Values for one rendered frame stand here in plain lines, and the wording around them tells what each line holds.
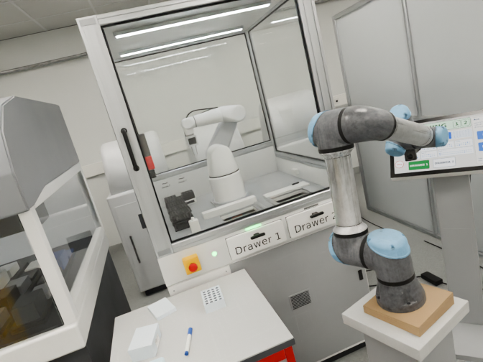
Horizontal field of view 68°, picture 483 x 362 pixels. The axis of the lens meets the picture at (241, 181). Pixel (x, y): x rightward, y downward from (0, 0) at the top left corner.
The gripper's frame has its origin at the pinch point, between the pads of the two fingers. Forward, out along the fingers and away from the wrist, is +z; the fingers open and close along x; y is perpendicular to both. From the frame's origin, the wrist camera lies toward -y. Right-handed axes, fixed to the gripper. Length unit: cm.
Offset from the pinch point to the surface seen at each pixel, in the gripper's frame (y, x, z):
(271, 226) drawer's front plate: -37, 62, -17
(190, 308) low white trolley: -79, 82, -42
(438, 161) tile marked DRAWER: 1.2, -8.8, 15.2
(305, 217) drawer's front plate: -30, 49, -5
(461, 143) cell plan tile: 9.6, -18.9, 15.2
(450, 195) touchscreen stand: -9.6, -11.4, 33.5
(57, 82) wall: 151, 380, 4
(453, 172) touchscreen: -4.8, -14.3, 15.7
